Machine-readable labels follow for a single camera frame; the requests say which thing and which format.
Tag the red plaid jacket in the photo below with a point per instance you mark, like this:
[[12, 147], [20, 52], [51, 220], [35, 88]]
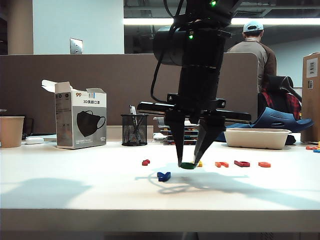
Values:
[[292, 105]]

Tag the green letter e magnet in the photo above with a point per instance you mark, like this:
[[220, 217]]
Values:
[[187, 165]]

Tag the brown desk partition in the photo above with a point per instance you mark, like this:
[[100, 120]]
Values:
[[75, 87]]

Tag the metal wall plate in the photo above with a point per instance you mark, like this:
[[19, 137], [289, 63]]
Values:
[[76, 46]]

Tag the red letter t magnet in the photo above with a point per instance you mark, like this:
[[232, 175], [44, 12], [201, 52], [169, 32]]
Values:
[[145, 162]]

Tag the yellow letter a magnet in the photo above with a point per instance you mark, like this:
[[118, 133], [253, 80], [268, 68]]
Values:
[[200, 164]]

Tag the ceiling light strip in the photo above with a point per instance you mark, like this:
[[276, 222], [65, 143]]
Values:
[[147, 21]]

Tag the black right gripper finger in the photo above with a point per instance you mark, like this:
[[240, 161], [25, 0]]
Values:
[[207, 140], [178, 140]]

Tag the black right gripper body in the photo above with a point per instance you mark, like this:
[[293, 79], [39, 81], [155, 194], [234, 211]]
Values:
[[200, 87]]

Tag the blue letter y magnet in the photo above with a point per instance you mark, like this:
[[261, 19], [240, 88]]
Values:
[[163, 176]]

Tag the orange letter n magnet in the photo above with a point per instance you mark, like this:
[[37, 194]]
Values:
[[221, 164]]

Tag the black mesh pen holder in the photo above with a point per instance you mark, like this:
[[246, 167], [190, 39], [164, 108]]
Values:
[[134, 130]]

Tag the beige pulp bowl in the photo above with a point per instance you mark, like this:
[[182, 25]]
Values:
[[255, 140]]

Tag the blue rubber slipper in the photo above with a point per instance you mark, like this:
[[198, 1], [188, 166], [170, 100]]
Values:
[[275, 117], [221, 137]]

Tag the red letter b magnet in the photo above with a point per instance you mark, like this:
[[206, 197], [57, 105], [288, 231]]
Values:
[[242, 163]]

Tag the white earbuds case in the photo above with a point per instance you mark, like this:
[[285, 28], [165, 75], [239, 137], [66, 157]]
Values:
[[34, 140]]

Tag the brown paper cup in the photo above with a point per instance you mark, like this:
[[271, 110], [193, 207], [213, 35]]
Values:
[[11, 132]]

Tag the grey face mask box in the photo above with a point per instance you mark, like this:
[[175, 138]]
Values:
[[80, 120]]

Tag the black silver pen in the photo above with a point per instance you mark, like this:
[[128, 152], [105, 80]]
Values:
[[132, 110]]

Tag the white flat device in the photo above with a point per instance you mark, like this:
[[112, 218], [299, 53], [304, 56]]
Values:
[[50, 138]]

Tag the person with light cap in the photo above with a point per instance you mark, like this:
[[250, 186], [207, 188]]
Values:
[[252, 47]]

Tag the tall cardboard box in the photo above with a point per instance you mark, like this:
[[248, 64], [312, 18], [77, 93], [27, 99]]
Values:
[[311, 112]]

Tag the orange letter s magnet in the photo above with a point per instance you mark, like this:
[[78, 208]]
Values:
[[264, 164]]

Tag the black office chair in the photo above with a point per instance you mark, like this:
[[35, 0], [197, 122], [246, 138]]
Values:
[[275, 82]]

